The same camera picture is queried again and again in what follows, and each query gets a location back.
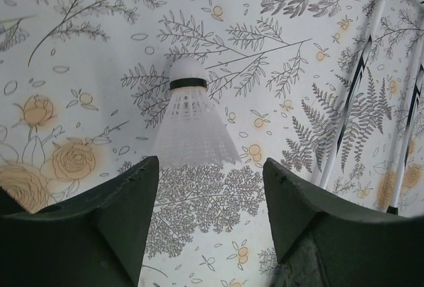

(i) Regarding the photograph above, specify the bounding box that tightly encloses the badminton racket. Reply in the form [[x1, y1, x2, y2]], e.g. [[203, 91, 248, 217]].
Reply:
[[386, 0, 423, 215], [319, 0, 388, 190]]

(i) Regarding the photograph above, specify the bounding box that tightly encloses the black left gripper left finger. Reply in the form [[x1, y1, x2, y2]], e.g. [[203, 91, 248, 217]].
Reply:
[[1, 156, 159, 286]]

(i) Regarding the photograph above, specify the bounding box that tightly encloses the white shuttlecock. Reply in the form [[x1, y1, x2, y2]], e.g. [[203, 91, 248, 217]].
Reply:
[[152, 58, 239, 168]]

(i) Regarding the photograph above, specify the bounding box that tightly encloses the floral table mat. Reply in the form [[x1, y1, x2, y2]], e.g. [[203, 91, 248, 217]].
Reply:
[[1, 0, 423, 286]]

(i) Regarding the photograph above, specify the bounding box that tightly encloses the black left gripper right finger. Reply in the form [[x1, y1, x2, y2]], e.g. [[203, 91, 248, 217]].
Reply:
[[263, 158, 423, 286]]

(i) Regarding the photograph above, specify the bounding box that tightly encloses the right badminton racket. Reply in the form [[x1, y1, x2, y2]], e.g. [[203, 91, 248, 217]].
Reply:
[[386, 0, 423, 215]]

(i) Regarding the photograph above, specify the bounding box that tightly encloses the left badminton racket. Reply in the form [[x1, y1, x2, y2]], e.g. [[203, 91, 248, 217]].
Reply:
[[319, 0, 388, 190]]

